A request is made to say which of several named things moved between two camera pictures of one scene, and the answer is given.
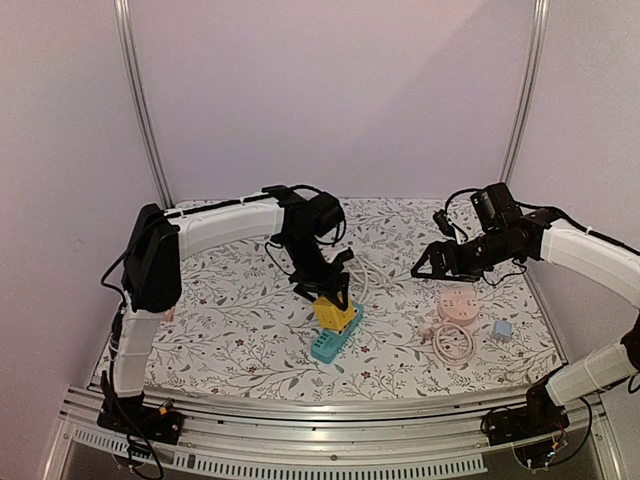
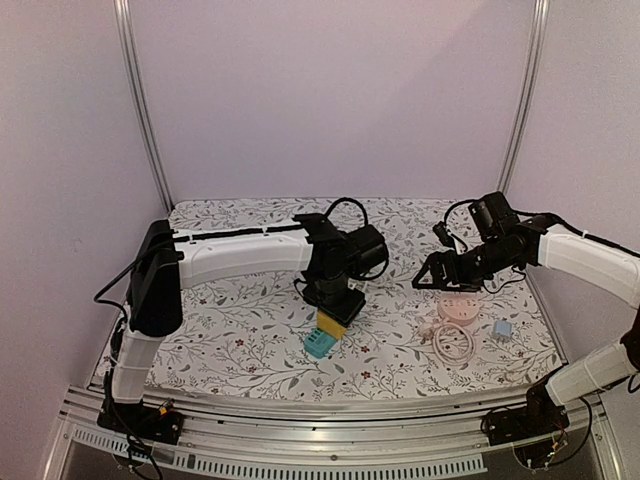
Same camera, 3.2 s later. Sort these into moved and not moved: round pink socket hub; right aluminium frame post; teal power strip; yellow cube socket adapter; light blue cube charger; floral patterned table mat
Moved: yellow cube socket adapter; teal power strip
Not moved: round pink socket hub; light blue cube charger; floral patterned table mat; right aluminium frame post
